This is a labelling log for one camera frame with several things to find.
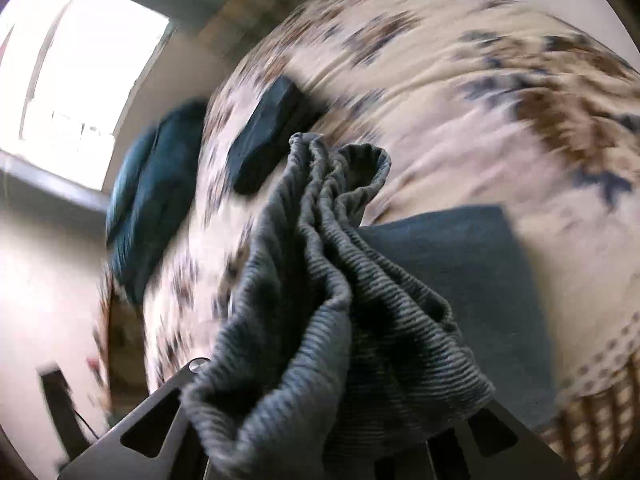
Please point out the dark bar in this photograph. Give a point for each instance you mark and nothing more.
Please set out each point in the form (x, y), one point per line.
(60, 410)

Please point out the bed with floral cover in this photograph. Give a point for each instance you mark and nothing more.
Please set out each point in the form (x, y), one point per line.
(450, 110)

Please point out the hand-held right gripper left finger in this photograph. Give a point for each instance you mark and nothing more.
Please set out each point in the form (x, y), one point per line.
(100, 460)

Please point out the folded dark denim pants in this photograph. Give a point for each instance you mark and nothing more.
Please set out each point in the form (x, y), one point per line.
(270, 130)

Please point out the checkered bed sheet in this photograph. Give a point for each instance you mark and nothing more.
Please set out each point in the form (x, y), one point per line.
(595, 430)

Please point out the dark blue velvet pillow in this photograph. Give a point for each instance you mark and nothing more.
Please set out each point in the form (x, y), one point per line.
(125, 185)

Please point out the window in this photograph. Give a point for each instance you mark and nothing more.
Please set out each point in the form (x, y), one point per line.
(90, 75)

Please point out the grey ribbed pants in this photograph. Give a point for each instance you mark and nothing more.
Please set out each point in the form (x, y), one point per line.
(320, 310)

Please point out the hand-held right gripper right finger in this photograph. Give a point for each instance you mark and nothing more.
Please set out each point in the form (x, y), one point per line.
(530, 460)

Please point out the blue denim pants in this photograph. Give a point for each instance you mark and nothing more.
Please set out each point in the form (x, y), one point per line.
(450, 270)

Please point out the folded dark blue quilt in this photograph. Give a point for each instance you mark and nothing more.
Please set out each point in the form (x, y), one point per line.
(165, 200)

